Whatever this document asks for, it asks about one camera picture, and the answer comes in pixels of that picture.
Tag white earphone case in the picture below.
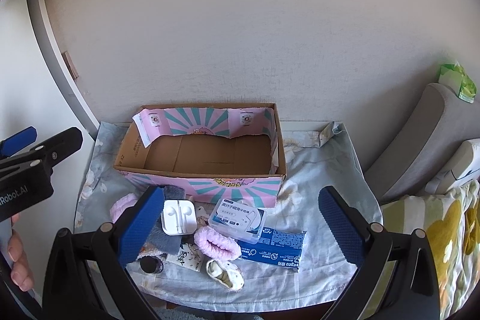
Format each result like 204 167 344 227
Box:
160 199 197 237

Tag pink fuzzy sock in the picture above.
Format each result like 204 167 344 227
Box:
109 193 140 224

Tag pink fluffy pom-pom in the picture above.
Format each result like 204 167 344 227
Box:
193 226 240 262

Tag white spotted sock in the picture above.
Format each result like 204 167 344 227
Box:
204 259 245 293

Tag white pillow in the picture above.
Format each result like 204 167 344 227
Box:
424 139 480 195

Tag small wooden wall block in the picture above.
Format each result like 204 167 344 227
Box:
62 51 80 81

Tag white curved frame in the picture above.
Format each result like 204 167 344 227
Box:
24 0 100 135

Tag clear floss pick box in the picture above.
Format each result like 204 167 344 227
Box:
207 197 267 245

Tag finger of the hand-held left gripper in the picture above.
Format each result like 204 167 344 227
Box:
0 127 83 175
0 126 38 158

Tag ink-print white pouch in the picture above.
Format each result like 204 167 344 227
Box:
167 241 205 272

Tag green tissue pack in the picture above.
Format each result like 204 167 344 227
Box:
439 61 478 103

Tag pink printed cardboard box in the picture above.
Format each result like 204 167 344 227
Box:
113 103 288 208

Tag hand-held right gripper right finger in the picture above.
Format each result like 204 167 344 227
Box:
318 186 439 320

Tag grey cushion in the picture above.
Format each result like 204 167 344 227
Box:
364 83 480 203

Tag blue tissue pack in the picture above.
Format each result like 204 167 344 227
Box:
234 228 308 273

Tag person's left hand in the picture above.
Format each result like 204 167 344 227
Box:
7 213 35 292

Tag yellow floral blanket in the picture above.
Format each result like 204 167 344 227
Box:
379 179 480 319

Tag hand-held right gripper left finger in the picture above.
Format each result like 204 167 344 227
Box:
42 186 166 320

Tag pale blue floral cloth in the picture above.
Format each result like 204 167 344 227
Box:
73 121 384 308

